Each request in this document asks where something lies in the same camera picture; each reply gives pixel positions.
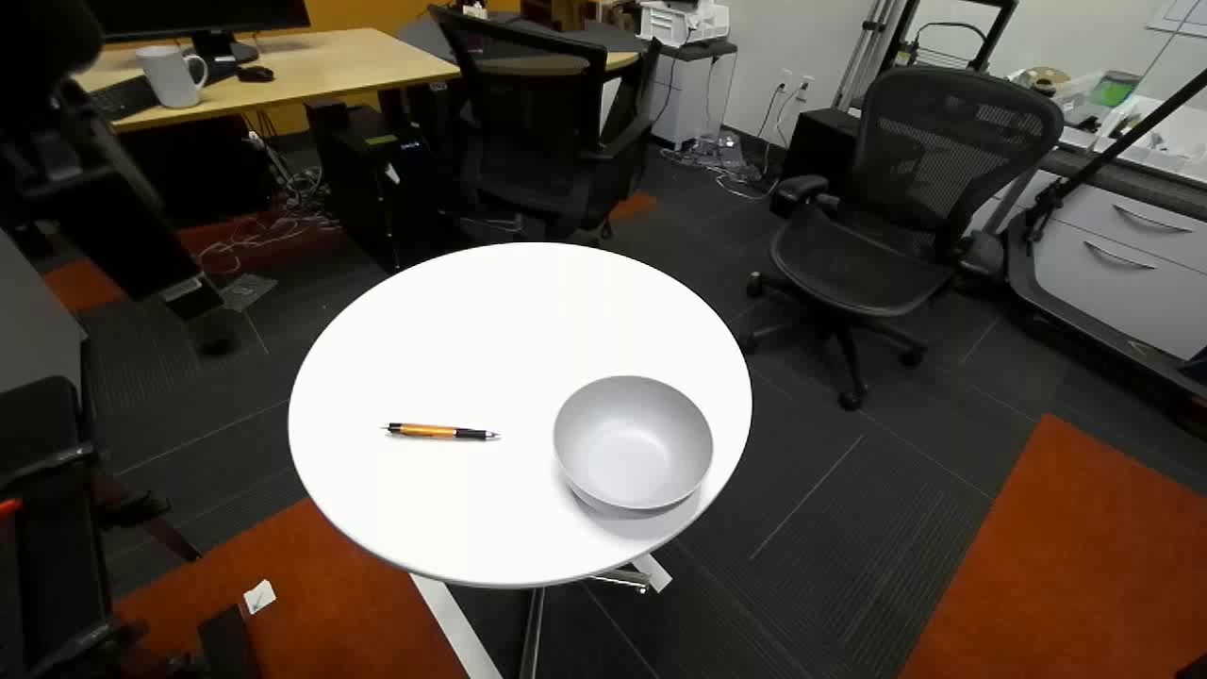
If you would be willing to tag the orange black marker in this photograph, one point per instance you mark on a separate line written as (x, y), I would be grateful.
(436, 432)

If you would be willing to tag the white bowl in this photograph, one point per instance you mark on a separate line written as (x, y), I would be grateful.
(633, 442)

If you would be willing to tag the round white table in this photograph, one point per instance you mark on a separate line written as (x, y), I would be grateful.
(500, 337)

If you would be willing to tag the black office chair at desk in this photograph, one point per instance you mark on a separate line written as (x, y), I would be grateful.
(553, 125)

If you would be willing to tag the black computer tower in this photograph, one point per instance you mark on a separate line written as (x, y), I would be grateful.
(378, 183)

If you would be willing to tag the black mesh office chair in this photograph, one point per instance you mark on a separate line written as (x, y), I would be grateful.
(893, 236)

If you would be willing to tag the white paper scrap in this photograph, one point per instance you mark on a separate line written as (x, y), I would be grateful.
(260, 597)

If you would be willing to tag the black computer mouse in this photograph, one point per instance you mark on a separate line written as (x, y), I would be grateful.
(256, 74)

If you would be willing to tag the wooden desk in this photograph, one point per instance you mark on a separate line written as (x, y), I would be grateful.
(310, 65)

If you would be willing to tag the black tripod pole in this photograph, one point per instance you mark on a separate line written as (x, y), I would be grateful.
(1108, 150)

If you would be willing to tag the white mug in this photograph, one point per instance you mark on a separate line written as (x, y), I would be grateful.
(177, 75)

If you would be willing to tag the white drawer cabinet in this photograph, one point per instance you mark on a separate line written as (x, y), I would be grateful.
(1118, 255)

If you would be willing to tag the black equipment left edge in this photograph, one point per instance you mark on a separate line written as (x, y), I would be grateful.
(53, 588)

